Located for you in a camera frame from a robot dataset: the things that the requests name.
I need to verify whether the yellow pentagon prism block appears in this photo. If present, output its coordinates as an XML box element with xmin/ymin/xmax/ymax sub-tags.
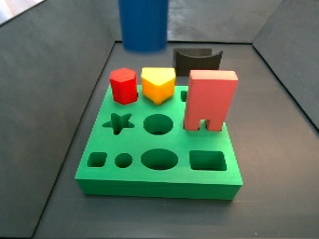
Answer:
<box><xmin>140</xmin><ymin>67</ymin><xmax>176</xmax><ymax>105</ymax></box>

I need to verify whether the blue oval cylinder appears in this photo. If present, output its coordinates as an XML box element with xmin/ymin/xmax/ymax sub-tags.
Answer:
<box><xmin>119</xmin><ymin>0</ymin><xmax>168</xmax><ymax>52</ymax></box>

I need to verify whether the red hexagonal prism block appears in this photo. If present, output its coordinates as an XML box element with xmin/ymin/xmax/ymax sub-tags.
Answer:
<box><xmin>109</xmin><ymin>68</ymin><xmax>137</xmax><ymax>105</ymax></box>

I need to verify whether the green shape sorter board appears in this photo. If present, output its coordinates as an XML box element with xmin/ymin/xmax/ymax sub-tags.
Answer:
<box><xmin>75</xmin><ymin>86</ymin><xmax>243</xmax><ymax>200</ymax></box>

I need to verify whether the pink arch block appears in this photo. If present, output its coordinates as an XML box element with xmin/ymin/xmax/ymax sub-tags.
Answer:
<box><xmin>183</xmin><ymin>70</ymin><xmax>237</xmax><ymax>131</ymax></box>

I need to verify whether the black curved cradle fixture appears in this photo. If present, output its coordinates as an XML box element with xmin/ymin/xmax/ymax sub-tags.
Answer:
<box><xmin>173</xmin><ymin>49</ymin><xmax>223</xmax><ymax>77</ymax></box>

